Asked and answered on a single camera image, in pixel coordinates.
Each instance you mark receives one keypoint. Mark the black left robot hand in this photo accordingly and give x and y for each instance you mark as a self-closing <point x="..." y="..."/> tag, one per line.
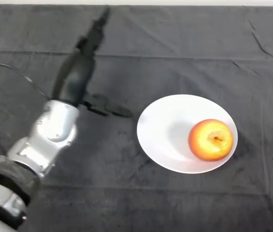
<point x="76" y="77"/>

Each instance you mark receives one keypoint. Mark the red yellow apple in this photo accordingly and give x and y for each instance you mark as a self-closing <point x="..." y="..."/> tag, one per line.
<point x="211" y="142"/>

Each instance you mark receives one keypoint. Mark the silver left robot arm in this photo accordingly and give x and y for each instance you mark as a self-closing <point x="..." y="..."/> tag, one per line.
<point x="51" y="130"/>

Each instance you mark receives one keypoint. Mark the white round plate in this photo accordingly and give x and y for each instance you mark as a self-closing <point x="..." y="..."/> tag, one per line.
<point x="165" y="135"/>

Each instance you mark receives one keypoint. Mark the black cloth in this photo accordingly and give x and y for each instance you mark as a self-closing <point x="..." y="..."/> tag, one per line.
<point x="175" y="48"/>

